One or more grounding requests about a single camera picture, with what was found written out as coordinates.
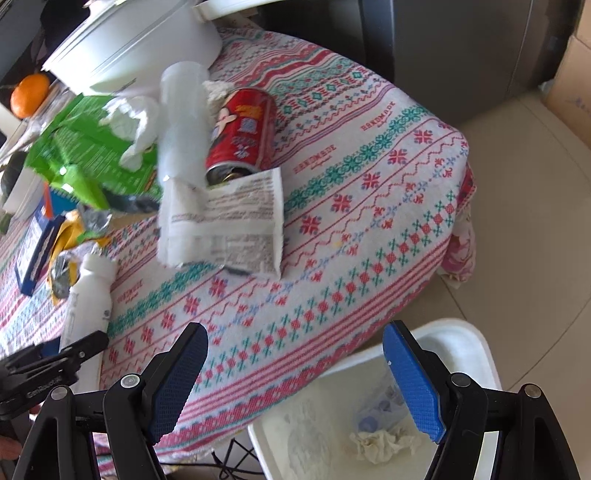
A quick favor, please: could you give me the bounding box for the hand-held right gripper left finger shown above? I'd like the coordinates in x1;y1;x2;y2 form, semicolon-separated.
14;322;211;480

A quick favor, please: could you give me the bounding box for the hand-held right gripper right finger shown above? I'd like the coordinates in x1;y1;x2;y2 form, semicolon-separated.
383;320;581;480

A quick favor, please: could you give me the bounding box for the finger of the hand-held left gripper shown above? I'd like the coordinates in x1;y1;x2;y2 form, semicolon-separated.
0;333;110;384

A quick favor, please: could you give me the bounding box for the white plastic bottle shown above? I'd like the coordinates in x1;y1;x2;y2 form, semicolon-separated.
60;244;117;352

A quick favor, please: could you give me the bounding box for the white plastic bin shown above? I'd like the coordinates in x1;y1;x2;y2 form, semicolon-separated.
247;318;504;480

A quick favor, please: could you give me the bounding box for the yellow wrapper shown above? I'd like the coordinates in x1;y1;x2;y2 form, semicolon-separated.
48;210;112;305

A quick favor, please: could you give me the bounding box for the white printed paper packet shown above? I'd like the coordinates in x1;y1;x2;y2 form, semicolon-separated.
157;167;284;278

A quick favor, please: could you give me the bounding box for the green snack packet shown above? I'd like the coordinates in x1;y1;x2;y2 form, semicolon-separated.
24;92;164;210

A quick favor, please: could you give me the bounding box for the clear plastic cup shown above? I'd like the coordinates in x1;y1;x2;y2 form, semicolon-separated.
157;61;213;185

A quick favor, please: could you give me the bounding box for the red drink can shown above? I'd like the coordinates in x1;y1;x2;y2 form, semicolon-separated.
205;88;278;188

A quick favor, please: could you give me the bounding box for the clear blue plastic wrapper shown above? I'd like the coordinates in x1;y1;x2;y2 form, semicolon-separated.
353;388;411;432

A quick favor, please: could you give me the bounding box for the crumpled tissue in bin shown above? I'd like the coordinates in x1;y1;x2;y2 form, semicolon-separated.
348;427;423;464

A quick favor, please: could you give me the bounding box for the blue carton box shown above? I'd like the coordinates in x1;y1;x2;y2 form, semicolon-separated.
14;212;68;296

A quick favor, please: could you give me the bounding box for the patterned red green tablecloth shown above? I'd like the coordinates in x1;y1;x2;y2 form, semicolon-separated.
0;23;476;467

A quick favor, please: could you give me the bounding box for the crumpled white tissue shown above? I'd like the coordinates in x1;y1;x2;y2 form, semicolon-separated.
99;95;162;169
202;80;241;116

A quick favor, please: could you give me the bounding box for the orange fruit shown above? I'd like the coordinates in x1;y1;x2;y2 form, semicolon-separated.
10;73;51;118

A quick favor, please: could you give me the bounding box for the brown cardboard box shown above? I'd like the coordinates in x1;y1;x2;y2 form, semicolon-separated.
551;18;591;100
540;83;591;134

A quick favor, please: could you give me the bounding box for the white electric cooking pot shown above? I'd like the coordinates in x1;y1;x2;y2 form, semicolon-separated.
41;0;259;95

